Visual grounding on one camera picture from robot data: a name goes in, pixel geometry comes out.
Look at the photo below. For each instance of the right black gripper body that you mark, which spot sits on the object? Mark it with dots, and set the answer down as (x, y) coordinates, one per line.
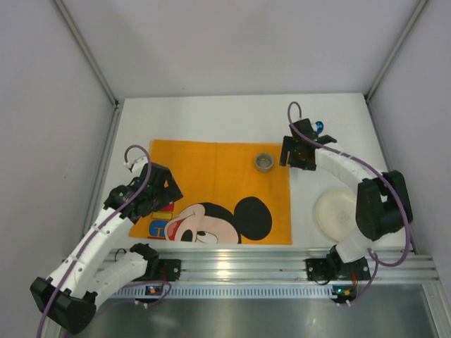
(291, 152)

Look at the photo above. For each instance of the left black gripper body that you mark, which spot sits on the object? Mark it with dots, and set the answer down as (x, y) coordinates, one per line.
(163, 184)

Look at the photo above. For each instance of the small metal cup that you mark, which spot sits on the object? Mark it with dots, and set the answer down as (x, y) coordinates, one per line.
(264, 162)

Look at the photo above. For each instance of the white round plate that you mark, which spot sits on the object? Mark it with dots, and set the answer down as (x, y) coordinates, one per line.
(334, 213)

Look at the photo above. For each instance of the orange Mickey Mouse placemat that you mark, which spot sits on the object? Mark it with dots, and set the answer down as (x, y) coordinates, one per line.
(226, 199)

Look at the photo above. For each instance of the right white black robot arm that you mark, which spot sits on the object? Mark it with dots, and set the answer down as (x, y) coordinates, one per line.
(382, 206)

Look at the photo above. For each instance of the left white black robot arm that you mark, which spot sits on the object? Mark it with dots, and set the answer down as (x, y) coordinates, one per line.
(72, 294)

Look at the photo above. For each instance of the blue metallic spoon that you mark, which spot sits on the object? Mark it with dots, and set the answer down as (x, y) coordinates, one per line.
(319, 127)

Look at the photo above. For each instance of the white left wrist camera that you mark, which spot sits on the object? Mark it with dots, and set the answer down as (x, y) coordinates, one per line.
(136, 165)

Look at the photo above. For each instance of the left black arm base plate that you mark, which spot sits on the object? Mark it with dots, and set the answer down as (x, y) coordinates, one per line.
(167, 270)

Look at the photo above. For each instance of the left aluminium frame post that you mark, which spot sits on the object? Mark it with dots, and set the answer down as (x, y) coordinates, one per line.
(85, 50)

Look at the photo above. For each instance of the aluminium frame post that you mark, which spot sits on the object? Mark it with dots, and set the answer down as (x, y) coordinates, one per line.
(389, 61)
(85, 50)

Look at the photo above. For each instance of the perforated grey cable duct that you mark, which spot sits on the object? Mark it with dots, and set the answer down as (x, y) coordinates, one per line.
(237, 291)

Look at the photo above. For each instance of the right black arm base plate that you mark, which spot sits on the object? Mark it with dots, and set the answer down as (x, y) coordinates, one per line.
(320, 270)

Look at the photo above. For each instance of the aluminium mounting rail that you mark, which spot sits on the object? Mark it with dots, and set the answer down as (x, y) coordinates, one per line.
(283, 266)

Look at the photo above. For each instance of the right aluminium frame post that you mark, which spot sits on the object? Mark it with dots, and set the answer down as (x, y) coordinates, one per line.
(389, 61)

